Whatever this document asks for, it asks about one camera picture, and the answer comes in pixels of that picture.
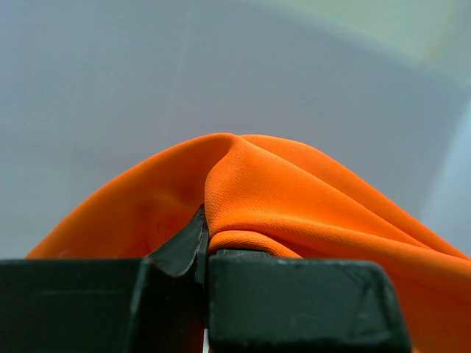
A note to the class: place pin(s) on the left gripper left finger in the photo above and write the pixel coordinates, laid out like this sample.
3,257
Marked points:
143,304

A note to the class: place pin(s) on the orange jacket pink lining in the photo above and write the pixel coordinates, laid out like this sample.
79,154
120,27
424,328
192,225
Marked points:
284,197

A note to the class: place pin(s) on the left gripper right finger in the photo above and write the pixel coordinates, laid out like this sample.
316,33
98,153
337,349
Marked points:
259,303

